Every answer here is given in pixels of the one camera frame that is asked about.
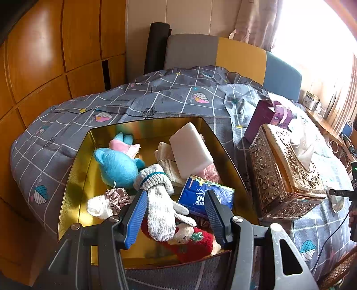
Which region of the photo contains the blue tissue packet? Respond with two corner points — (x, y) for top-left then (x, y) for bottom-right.
(178, 175), (235, 216)

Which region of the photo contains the grey yellow blue headboard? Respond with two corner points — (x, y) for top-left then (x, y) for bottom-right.
(164, 34), (302, 102)

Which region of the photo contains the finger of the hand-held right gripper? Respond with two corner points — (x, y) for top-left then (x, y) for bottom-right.
(327, 188), (355, 196)

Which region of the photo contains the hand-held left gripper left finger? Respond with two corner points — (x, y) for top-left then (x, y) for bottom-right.
(37, 189), (148, 290)

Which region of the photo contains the wooden desk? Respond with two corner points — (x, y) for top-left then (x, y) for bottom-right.
(305, 107), (352, 157)

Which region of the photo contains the black rolled mat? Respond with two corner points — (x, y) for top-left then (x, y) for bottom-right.
(143, 22), (171, 75)

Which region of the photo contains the brown satin scrunchie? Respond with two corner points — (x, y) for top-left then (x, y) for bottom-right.
(104, 187), (137, 215)

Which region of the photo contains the wet wipes pack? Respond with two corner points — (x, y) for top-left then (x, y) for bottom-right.
(330, 194), (345, 211)

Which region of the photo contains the white knit glove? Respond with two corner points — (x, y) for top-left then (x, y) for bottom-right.
(133, 164), (197, 242)

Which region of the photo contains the white sock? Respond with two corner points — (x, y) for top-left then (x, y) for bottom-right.
(87, 195), (114, 219)

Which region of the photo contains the wicker chair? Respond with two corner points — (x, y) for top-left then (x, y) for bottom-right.
(318, 245), (357, 290)

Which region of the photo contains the ornate gold tissue box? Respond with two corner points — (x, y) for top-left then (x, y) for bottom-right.
(249, 123), (327, 221)

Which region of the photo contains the cream cloth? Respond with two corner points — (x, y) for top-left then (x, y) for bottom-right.
(154, 142), (187, 187)

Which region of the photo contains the wooden wardrobe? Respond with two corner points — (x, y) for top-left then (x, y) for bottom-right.
(0, 0), (127, 285)

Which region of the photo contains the blue plush toy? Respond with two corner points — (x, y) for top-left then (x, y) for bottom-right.
(93, 132), (145, 189)

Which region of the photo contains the pink towel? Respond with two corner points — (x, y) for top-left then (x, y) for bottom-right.
(198, 134), (224, 184)

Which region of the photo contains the purple cardboard box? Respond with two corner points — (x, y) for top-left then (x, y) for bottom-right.
(244, 99), (293, 143)

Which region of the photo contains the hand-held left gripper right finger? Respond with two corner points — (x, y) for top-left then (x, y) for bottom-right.
(205, 189), (320, 290)

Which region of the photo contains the beige curtain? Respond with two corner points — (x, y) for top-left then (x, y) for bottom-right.
(326, 53), (357, 134)
(229, 0), (282, 52)

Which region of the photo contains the white tissue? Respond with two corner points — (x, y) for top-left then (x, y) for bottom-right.
(289, 123), (317, 170)

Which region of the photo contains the black cable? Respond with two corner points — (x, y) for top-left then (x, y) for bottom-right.
(309, 226), (352, 276)

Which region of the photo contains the red Christmas sock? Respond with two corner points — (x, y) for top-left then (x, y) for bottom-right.
(140, 217), (222, 263)

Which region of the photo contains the gold tin box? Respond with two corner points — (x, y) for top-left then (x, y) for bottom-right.
(58, 117), (260, 269)

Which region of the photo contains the grey checked blanket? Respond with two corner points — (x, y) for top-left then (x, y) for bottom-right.
(10, 65), (357, 290)

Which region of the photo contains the white sponge block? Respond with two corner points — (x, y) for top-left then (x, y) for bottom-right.
(169, 122), (215, 179)

